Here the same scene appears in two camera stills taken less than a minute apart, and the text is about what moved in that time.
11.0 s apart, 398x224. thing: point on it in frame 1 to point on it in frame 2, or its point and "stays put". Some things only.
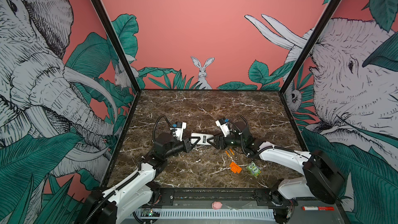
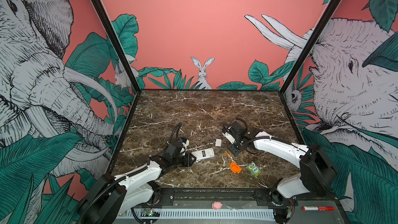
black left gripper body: (185, 148) to (185, 161)
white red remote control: (203, 137) to (203, 154)
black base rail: (250, 197) stays put
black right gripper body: (228, 142) to (236, 148)
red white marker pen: (314, 208) stays put
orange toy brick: (235, 168) stays put
